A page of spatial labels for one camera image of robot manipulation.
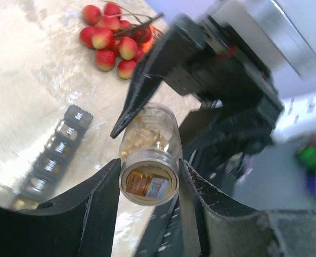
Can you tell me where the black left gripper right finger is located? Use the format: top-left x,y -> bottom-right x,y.
179,160 -> 316,256

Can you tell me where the clear pill bottle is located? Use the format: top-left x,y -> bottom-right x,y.
119,103 -> 182,206

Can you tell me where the orange snack box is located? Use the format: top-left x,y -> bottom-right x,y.
142,25 -> 163,53

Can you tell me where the red lychee fruit bunch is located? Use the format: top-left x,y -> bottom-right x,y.
79,1 -> 162,80

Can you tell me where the grey weekly pill organizer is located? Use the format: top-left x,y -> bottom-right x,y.
10,105 -> 93,210

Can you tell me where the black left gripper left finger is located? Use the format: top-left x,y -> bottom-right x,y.
0,159 -> 121,256

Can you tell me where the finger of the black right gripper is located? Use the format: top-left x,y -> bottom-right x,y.
110,14 -> 203,139

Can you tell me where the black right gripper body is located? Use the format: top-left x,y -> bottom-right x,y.
165,17 -> 283,157

